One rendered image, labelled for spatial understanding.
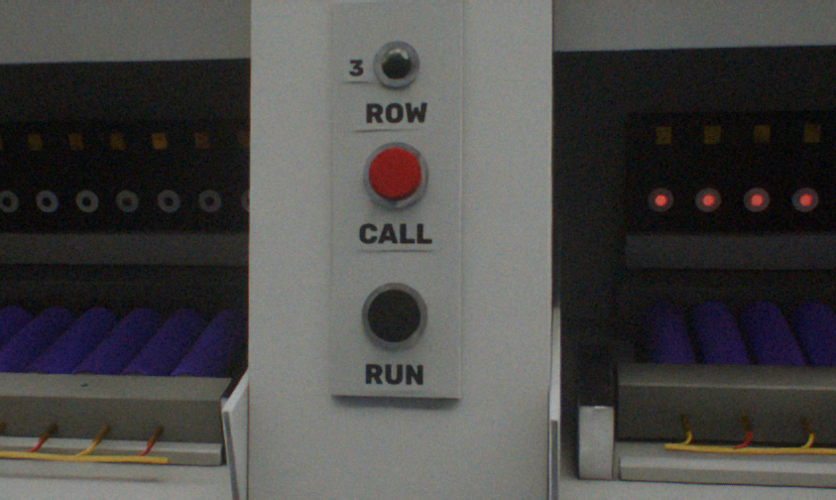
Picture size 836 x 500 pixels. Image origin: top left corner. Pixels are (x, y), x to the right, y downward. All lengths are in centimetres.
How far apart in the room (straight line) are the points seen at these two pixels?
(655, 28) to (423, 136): 8
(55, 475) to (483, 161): 19
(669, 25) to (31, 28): 21
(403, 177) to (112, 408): 15
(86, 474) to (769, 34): 27
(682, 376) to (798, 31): 13
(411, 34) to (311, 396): 12
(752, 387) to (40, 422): 26
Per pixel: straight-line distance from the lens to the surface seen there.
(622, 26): 35
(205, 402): 40
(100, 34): 38
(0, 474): 43
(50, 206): 55
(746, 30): 36
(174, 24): 37
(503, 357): 33
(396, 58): 34
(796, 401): 41
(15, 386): 43
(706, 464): 39
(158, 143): 52
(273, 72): 35
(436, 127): 33
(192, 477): 40
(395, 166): 33
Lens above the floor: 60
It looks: 1 degrees up
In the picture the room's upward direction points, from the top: straight up
